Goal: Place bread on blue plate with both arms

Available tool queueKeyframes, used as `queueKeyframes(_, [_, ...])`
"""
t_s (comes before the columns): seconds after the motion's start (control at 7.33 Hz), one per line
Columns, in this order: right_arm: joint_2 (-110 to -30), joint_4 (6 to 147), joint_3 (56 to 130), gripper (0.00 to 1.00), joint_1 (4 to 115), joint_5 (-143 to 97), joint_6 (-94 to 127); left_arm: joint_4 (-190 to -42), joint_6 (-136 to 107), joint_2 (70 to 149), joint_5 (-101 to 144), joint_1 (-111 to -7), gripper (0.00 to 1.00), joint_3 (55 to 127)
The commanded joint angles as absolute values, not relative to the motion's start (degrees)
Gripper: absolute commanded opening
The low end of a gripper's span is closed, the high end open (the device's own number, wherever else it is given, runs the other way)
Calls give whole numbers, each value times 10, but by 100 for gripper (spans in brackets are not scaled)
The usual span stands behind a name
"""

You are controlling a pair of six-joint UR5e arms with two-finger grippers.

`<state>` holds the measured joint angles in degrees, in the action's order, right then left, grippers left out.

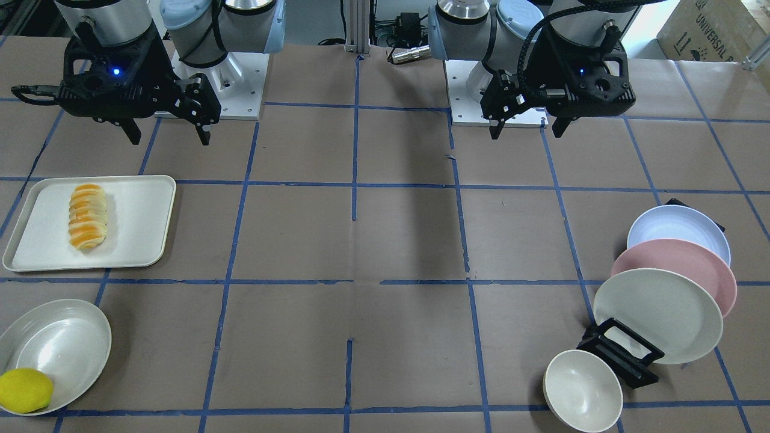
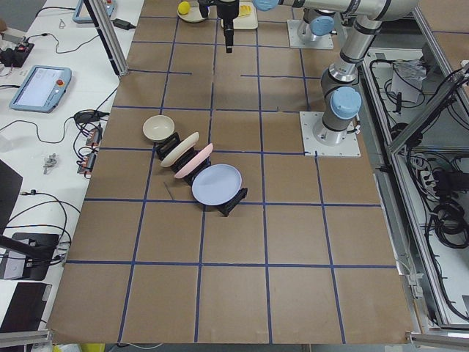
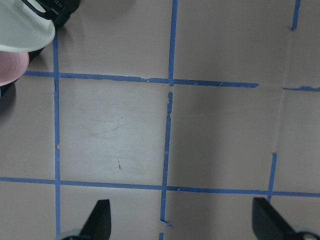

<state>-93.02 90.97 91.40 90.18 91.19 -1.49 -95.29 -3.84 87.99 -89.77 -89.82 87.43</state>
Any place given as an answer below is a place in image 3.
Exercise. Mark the pink plate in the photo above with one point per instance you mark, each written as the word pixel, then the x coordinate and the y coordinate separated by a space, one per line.
pixel 12 66

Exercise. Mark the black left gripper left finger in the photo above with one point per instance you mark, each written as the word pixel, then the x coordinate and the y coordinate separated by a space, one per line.
pixel 98 224

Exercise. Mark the black plate rack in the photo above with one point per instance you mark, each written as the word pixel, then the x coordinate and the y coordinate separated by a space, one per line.
pixel 58 11

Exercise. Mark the white plate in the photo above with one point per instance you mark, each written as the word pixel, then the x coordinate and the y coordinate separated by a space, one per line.
pixel 23 26

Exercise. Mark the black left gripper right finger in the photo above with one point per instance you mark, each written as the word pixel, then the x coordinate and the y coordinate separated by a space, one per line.
pixel 268 224

